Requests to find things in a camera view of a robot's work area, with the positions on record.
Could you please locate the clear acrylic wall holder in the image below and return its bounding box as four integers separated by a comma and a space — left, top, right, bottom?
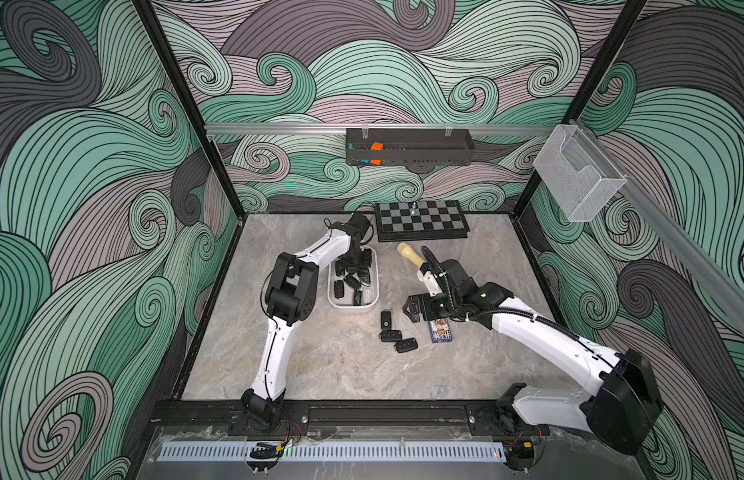
533, 123, 627, 223

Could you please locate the white perforated cable duct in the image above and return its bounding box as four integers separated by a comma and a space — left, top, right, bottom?
157, 440, 506, 463

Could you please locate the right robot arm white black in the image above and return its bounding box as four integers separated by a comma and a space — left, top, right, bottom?
403, 282, 663, 456

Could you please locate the white plastic storage box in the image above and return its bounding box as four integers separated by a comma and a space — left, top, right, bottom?
327, 247, 380, 313

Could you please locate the black wall tray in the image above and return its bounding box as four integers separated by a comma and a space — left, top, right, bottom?
345, 129, 476, 168

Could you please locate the black silver chessboard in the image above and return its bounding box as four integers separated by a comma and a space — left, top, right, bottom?
375, 200, 470, 242

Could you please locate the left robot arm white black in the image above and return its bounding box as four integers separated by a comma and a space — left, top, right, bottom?
242, 212, 380, 432

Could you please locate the blue playing cards box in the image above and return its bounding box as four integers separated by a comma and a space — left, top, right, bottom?
429, 319, 454, 344

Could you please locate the horizontal aluminium rail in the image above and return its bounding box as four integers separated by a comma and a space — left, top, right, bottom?
205, 122, 556, 137

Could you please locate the black flip key with ring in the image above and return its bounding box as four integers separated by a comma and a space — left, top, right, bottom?
344, 274, 363, 291

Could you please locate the right side aluminium rail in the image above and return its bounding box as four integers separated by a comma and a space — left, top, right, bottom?
569, 120, 744, 337

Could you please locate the black three-button key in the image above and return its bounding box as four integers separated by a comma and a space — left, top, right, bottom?
333, 280, 345, 299
394, 338, 419, 354
379, 329, 403, 343

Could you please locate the cream yellow flashlight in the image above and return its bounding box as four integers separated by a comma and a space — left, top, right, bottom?
397, 242, 425, 268

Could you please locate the silver black BMW key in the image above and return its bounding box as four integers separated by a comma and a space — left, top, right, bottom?
357, 268, 372, 286

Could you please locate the black VW flip key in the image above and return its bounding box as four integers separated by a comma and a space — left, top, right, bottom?
380, 310, 392, 331

